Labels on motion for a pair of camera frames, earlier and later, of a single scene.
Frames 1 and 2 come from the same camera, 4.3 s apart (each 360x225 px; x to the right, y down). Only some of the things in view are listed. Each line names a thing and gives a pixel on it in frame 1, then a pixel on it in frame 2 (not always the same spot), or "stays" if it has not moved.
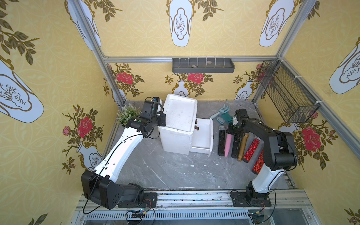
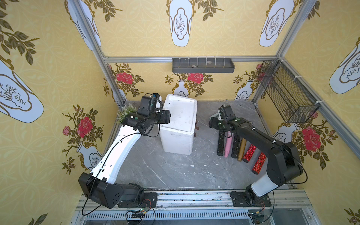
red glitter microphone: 258,163 stays
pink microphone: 228,144 stays
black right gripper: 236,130 to 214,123
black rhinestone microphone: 221,140 stays
